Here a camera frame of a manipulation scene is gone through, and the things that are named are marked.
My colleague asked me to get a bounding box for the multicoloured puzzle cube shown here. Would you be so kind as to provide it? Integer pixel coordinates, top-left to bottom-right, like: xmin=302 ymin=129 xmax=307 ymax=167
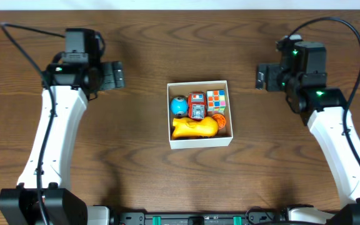
xmin=206 ymin=89 xmax=226 ymax=114

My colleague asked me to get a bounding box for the orange round plastic toy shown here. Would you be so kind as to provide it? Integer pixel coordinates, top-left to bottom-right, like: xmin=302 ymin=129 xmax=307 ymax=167
xmin=212 ymin=114 xmax=226 ymax=129

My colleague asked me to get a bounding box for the blue ball toy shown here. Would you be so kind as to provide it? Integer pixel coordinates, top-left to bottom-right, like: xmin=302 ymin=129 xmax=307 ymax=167
xmin=170 ymin=96 xmax=189 ymax=116

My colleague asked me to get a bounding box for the red toy truck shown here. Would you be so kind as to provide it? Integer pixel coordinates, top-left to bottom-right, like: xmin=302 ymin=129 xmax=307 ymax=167
xmin=187 ymin=92 xmax=206 ymax=121

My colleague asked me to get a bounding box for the white cardboard box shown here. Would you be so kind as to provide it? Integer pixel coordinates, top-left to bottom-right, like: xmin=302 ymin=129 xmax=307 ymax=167
xmin=167 ymin=81 xmax=234 ymax=149

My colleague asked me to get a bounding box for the yellow rubber figure toy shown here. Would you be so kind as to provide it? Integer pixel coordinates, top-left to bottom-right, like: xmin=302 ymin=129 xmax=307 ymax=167
xmin=171 ymin=117 xmax=219 ymax=139

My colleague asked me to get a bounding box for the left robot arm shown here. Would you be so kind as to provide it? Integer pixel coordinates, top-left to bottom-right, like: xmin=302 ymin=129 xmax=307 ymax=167
xmin=0 ymin=61 xmax=124 ymax=224

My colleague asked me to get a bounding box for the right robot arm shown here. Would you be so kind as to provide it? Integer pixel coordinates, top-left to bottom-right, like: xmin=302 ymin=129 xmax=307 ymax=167
xmin=256 ymin=64 xmax=360 ymax=224

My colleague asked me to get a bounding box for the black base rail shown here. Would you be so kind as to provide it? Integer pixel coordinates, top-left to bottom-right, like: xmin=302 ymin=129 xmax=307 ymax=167
xmin=86 ymin=204 xmax=337 ymax=225

